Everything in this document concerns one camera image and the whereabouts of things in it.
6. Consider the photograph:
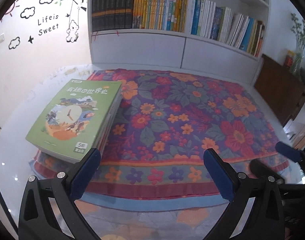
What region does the green world history book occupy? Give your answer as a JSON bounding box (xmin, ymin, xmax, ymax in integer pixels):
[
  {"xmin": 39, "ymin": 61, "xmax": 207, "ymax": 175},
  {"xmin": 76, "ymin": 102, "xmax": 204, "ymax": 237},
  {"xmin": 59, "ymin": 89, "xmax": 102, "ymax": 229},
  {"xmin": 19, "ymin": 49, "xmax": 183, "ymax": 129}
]
[{"xmin": 25, "ymin": 79, "xmax": 122, "ymax": 164}]

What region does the row of mixed leaning books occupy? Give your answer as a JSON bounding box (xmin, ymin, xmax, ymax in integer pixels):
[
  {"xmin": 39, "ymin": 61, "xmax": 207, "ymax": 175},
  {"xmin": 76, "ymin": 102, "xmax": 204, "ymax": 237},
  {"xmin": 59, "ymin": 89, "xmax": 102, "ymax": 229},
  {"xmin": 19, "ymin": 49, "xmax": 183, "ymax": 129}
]
[{"xmin": 190, "ymin": 0, "xmax": 265, "ymax": 57}]

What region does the row of yellow orange books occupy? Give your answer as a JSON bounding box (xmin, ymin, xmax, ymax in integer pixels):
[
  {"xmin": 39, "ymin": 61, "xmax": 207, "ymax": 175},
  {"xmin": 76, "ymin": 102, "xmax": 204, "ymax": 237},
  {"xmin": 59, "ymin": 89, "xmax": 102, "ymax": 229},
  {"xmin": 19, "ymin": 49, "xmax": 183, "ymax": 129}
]
[{"xmin": 130, "ymin": 0, "xmax": 188, "ymax": 33}]

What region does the brown wooden cabinet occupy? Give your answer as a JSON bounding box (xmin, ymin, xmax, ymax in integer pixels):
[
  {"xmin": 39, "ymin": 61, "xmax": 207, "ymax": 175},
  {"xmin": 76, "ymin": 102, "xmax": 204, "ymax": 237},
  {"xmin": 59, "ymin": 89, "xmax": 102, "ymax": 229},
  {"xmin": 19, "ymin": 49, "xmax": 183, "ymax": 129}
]
[{"xmin": 254, "ymin": 54, "xmax": 305, "ymax": 125}]

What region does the floral woven mat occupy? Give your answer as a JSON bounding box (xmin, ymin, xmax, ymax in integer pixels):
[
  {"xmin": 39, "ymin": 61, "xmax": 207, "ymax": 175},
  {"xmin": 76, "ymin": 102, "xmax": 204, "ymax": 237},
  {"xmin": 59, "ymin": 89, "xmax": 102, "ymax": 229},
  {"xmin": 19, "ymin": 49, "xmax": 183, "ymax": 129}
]
[{"xmin": 41, "ymin": 68, "xmax": 291, "ymax": 239}]

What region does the glass vase with green plant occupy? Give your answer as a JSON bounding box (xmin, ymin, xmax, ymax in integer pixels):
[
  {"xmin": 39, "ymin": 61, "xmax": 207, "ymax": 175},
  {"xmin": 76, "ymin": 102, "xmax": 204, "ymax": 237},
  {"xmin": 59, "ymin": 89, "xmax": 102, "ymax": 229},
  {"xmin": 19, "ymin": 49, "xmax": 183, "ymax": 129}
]
[{"xmin": 290, "ymin": 12, "xmax": 305, "ymax": 77}]

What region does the white bookshelf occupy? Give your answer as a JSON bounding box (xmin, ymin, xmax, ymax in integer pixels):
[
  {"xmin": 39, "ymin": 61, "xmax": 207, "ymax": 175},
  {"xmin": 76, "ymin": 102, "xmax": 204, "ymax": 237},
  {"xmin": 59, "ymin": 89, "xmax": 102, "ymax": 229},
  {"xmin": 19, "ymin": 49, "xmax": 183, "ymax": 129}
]
[{"xmin": 88, "ymin": 0, "xmax": 270, "ymax": 84}]

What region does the row of black volumes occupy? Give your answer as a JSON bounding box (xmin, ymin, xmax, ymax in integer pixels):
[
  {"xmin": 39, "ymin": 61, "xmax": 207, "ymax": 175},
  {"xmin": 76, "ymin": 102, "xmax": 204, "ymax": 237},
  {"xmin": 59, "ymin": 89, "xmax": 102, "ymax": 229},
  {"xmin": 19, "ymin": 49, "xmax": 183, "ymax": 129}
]
[{"xmin": 91, "ymin": 0, "xmax": 135, "ymax": 32}]

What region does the cartoon wall decal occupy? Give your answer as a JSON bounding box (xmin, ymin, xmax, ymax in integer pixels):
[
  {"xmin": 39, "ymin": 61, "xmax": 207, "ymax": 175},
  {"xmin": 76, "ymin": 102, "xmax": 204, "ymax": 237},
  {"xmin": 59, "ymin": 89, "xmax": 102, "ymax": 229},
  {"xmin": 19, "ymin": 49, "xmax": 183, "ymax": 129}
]
[{"xmin": 0, "ymin": 0, "xmax": 88, "ymax": 50}]

